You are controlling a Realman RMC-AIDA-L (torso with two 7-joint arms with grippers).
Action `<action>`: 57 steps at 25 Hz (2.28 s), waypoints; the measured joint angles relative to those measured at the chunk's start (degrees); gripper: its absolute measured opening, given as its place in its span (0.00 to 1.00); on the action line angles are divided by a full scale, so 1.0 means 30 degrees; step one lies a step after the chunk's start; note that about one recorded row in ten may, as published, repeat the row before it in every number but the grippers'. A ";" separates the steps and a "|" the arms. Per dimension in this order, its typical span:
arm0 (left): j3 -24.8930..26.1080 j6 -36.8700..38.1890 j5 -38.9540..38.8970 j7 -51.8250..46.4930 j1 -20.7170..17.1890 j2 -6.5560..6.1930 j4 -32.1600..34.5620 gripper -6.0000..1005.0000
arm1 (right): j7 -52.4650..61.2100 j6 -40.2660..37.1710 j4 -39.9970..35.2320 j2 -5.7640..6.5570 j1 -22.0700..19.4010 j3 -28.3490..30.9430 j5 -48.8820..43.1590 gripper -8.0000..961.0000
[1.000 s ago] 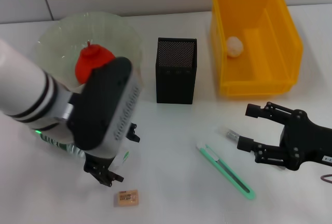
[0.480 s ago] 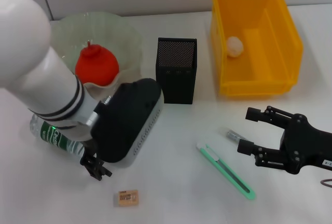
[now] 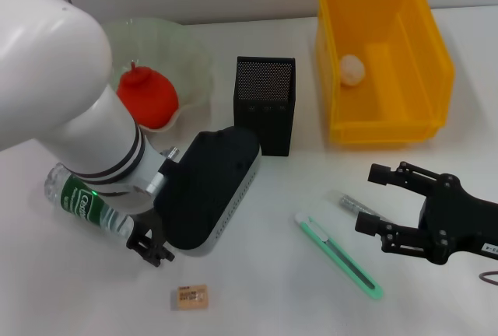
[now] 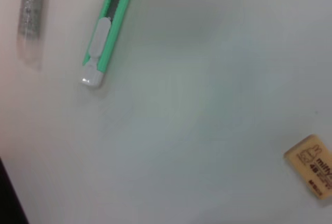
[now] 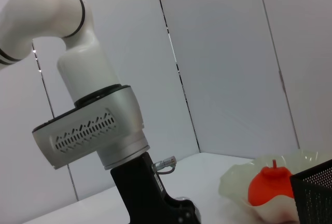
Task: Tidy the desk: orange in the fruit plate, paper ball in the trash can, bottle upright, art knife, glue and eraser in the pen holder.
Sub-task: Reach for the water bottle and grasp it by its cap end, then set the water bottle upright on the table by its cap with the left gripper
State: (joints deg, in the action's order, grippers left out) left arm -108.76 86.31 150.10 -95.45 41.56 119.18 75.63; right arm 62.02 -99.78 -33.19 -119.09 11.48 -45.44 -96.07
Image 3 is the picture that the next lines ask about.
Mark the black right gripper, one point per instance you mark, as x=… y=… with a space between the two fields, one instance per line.
x=459 y=219

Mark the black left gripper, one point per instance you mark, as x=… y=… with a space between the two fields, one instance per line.
x=148 y=225

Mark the green utility knife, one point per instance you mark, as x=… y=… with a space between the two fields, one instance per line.
x=338 y=256

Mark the clear water bottle green label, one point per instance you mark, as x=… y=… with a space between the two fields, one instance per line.
x=78 y=200

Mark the white paper ball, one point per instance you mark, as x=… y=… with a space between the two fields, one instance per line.
x=352 y=71

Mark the grey marker pen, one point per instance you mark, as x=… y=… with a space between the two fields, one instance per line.
x=350 y=203

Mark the tan eraser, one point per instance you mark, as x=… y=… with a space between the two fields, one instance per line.
x=190 y=297

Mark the red-orange fruit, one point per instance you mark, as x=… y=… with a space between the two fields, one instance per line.
x=151 y=99

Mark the black mesh pen holder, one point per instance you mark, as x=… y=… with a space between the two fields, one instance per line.
x=268 y=95

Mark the pale green glass fruit plate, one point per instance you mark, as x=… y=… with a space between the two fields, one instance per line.
x=175 y=52

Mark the yellow plastic storage bin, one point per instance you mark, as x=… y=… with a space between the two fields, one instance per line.
x=424 y=60

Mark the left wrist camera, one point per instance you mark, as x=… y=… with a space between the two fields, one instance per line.
x=206 y=188

